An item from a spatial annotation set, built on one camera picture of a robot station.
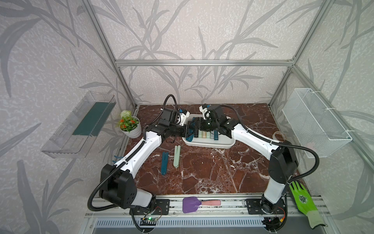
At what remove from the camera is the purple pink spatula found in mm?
736

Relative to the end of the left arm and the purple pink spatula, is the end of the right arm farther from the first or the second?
the purple pink spatula

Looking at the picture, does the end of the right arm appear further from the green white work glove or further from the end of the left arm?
the green white work glove

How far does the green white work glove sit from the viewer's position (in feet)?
2.31

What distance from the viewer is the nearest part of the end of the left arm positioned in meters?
0.59

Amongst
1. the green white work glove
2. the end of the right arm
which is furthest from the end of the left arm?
the green white work glove

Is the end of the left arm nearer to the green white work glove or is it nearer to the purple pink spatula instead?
the purple pink spatula

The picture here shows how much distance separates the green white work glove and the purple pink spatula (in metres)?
0.41

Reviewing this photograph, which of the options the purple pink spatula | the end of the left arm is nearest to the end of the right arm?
the end of the left arm
